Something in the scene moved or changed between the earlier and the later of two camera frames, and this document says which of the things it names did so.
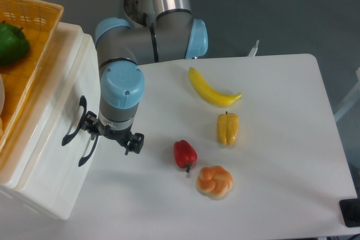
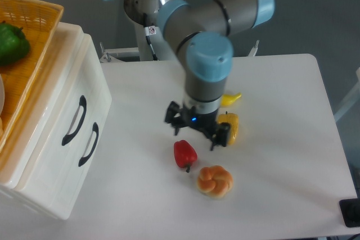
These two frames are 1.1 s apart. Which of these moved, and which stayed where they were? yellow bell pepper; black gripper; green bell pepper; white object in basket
Moved: black gripper
Stayed: green bell pepper; yellow bell pepper; white object in basket
